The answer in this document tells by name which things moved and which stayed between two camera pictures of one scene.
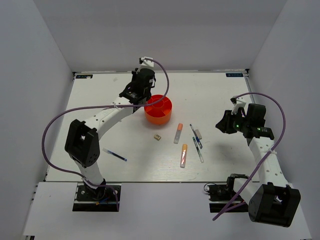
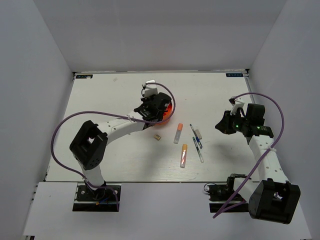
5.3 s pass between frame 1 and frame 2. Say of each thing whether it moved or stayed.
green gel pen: stayed
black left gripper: moved
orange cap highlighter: stayed
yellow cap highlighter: stayed
